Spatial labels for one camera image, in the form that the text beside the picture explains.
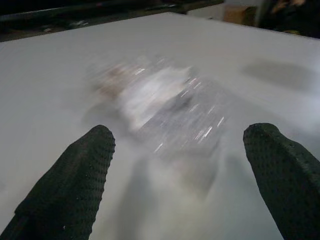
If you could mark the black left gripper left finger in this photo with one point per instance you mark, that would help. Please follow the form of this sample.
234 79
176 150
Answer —
67 190

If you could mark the brown cardboard box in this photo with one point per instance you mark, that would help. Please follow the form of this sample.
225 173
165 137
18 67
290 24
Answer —
237 15

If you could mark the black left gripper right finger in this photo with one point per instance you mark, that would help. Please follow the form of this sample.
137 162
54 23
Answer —
287 185

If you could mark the clear bubble wrap bag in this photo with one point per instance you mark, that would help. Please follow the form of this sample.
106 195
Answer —
155 100

